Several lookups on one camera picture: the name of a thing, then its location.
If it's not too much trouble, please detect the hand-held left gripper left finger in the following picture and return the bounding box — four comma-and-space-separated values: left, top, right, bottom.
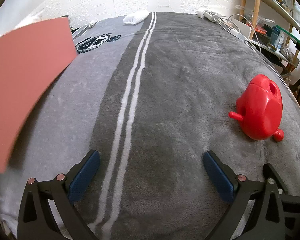
17, 149, 101, 240

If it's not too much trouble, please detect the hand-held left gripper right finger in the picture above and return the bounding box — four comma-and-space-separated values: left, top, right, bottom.
202, 151, 294, 240

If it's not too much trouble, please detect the pink storage container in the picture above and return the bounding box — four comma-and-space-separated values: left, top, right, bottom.
0, 17, 77, 173

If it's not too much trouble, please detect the red plastic toy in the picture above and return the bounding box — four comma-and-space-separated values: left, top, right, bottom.
228, 74, 283, 142

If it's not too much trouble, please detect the glass table top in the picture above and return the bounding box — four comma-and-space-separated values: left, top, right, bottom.
276, 25, 300, 55

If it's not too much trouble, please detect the wooden shelf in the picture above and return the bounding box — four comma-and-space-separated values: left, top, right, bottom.
236, 0, 300, 85

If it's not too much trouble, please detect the white comb brush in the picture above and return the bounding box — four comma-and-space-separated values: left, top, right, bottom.
123, 10, 149, 25

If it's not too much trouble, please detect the white power strip with cables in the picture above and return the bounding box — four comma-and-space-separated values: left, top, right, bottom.
216, 14, 257, 44

